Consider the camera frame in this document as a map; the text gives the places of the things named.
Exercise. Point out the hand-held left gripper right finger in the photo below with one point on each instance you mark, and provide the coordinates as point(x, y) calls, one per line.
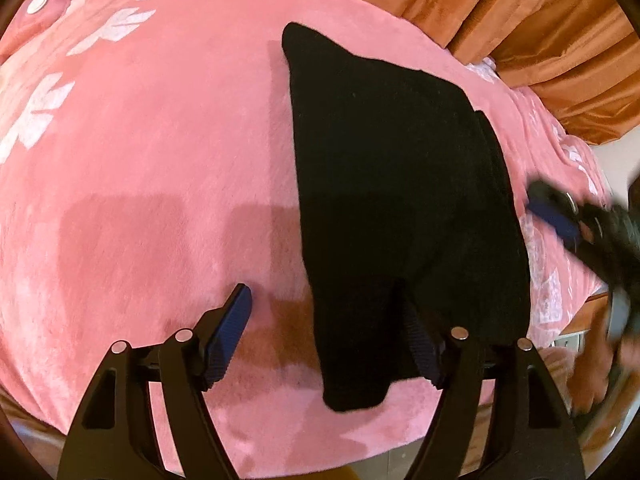
point(424, 342)

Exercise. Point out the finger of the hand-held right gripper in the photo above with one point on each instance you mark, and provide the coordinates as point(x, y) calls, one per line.
point(542, 190)
point(552, 219)

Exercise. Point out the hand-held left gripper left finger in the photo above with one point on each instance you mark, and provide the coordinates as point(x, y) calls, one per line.
point(227, 331)

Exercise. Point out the black long-sleeved sweater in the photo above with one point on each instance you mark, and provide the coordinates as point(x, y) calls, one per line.
point(400, 185)

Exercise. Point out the person's right hand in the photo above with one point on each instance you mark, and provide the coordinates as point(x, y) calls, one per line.
point(595, 377)

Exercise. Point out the orange curtain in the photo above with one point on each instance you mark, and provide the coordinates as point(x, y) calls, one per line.
point(550, 35)

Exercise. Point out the pink flower-print blanket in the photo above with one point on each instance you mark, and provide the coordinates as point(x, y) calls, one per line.
point(150, 185)

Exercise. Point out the pink hot water bag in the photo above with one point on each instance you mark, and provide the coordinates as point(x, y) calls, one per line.
point(22, 27)

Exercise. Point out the wall socket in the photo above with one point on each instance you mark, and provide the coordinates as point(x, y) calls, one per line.
point(568, 342)

